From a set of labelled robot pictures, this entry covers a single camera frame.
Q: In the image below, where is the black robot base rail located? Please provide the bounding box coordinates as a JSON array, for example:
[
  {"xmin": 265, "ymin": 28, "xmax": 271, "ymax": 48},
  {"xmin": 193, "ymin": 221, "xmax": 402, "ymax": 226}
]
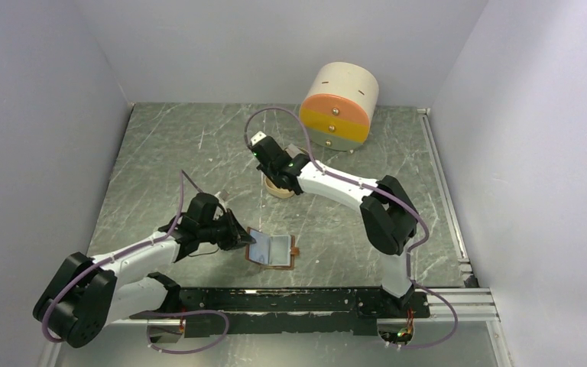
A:
[{"xmin": 131, "ymin": 286, "xmax": 431, "ymax": 338}]

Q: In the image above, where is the brown leather card holder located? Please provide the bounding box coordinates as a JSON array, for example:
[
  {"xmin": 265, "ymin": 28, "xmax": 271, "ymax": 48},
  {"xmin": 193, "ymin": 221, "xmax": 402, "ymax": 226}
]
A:
[{"xmin": 245, "ymin": 227, "xmax": 300, "ymax": 270}]

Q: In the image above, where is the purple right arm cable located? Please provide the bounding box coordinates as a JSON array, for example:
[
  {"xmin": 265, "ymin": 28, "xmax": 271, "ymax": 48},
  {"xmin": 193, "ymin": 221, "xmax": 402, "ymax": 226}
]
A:
[{"xmin": 242, "ymin": 107, "xmax": 459, "ymax": 352}]

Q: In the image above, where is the beige oval card tray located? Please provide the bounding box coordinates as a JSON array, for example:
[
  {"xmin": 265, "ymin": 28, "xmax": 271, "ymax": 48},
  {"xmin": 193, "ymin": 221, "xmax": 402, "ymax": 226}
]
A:
[{"xmin": 263, "ymin": 176, "xmax": 295, "ymax": 199}]

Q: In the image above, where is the stack of credit cards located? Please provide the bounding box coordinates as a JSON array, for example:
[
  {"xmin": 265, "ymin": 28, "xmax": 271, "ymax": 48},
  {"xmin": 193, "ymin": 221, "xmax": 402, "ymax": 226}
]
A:
[{"xmin": 285, "ymin": 144, "xmax": 308, "ymax": 159}]

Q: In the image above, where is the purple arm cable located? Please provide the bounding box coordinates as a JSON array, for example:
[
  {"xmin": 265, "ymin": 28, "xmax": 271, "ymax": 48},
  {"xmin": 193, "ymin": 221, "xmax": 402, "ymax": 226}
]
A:
[
  {"xmin": 41, "ymin": 169, "xmax": 224, "ymax": 346},
  {"xmin": 242, "ymin": 107, "xmax": 459, "ymax": 352}
]

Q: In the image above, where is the round mini drawer cabinet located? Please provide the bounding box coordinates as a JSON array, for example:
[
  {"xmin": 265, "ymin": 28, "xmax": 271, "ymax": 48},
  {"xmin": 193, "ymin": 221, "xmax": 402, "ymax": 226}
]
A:
[{"xmin": 299, "ymin": 61, "xmax": 379, "ymax": 151}]

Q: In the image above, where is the aluminium frame rail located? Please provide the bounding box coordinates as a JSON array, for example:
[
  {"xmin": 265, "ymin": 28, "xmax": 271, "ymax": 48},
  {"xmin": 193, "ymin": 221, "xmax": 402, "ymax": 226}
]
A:
[{"xmin": 417, "ymin": 108, "xmax": 513, "ymax": 366}]

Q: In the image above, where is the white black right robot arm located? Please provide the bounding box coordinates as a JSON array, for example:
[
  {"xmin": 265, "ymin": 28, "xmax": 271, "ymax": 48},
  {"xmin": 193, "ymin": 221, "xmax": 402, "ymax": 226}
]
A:
[{"xmin": 245, "ymin": 132, "xmax": 418, "ymax": 317}]

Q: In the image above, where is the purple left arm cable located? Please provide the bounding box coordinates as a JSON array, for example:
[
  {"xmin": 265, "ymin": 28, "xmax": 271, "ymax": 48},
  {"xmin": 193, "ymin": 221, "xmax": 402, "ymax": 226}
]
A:
[{"xmin": 41, "ymin": 169, "xmax": 224, "ymax": 346}]

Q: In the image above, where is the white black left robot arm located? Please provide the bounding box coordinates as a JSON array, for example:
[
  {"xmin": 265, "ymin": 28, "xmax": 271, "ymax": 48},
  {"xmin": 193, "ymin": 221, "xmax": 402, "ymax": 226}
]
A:
[{"xmin": 32, "ymin": 193, "xmax": 255, "ymax": 348}]

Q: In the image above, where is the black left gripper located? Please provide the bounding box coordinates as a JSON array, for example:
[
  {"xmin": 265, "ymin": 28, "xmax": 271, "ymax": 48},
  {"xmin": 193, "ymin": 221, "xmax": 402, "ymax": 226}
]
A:
[{"xmin": 199, "ymin": 207, "xmax": 255, "ymax": 250}]

